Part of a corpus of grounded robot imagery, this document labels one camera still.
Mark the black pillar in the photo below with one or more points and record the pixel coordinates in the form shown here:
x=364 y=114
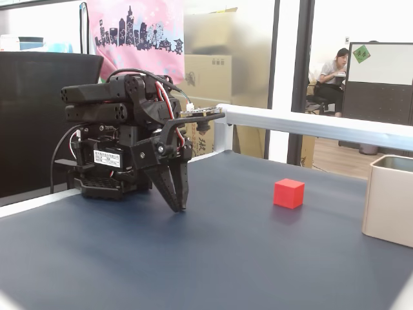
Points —
x=301 y=64

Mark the black office chair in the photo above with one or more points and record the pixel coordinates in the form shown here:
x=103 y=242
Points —
x=317 y=97

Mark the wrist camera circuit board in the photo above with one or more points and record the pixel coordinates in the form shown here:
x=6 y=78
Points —
x=201 y=111

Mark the green square sticker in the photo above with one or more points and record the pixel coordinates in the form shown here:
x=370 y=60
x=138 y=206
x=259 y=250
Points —
x=362 y=53

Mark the white table edge strip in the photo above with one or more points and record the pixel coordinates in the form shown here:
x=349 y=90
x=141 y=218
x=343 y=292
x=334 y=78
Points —
x=29 y=203

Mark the dark office partition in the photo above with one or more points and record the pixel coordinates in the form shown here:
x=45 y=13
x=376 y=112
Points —
x=377 y=103

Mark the white aluminium table rail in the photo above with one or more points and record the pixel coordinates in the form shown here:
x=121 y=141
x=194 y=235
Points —
x=290 y=121

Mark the dark blue table mat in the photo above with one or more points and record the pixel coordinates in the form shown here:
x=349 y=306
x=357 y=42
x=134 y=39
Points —
x=206 y=252

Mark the printed cardboard box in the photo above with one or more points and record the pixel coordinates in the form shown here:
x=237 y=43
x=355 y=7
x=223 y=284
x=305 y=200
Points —
x=203 y=143

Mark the black mesh chair back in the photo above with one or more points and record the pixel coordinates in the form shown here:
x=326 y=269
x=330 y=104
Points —
x=29 y=113

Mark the beige metal container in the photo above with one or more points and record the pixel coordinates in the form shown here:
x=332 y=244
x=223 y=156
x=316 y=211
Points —
x=387 y=203

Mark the red cube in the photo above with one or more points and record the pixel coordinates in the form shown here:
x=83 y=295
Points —
x=288 y=193

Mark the cardboard box behind frosted glass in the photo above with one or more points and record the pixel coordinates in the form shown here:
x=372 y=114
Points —
x=209 y=32

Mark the silver banner pole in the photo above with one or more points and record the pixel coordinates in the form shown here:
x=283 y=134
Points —
x=84 y=29

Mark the large brown cardboard box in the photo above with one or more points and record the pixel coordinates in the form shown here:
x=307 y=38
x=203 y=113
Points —
x=208 y=74

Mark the person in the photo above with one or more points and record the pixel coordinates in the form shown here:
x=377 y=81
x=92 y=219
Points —
x=332 y=74

